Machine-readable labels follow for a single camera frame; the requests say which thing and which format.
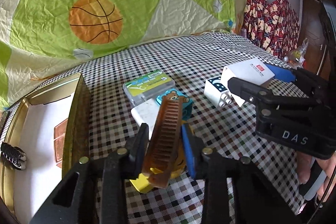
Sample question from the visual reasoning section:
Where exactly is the yellow face toy box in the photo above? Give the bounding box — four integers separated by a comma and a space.
129, 121, 195, 195

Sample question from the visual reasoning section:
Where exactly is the white moon toy block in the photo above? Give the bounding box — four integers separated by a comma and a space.
203, 76, 232, 108

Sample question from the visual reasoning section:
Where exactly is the operator right hand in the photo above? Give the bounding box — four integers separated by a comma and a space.
296, 151, 336, 191

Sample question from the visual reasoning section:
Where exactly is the green label clear plastic case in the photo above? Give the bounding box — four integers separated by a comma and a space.
122, 69, 175, 106

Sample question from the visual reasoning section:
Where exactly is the red bear print cloth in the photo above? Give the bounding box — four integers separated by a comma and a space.
242, 0, 299, 59

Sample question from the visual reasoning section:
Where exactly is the small white square block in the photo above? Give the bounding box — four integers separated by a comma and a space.
131, 98, 160, 140

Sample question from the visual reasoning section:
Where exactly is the white paper tin liner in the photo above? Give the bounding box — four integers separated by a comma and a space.
14, 95, 74, 223

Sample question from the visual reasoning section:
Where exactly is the copper patterned white box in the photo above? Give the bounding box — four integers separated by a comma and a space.
220, 57, 276, 107

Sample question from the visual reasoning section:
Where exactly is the black hair claw clip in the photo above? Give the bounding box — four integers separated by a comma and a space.
1, 142, 27, 170

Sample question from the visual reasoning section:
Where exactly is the basketball print bed sheet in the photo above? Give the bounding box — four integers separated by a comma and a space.
1, 0, 246, 109

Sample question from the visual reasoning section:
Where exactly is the brown plastic comb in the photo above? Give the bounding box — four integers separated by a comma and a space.
142, 96, 183, 188

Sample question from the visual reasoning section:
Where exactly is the gold metal tin box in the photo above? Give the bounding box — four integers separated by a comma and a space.
1, 73, 91, 223

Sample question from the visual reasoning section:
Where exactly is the yellow toy in bag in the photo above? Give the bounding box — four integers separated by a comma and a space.
283, 38, 309, 69

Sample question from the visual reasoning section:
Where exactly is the blue bear toy block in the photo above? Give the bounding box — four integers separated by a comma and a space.
155, 89, 193, 121

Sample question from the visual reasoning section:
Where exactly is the checkered tablecloth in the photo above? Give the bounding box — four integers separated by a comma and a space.
0, 32, 308, 224

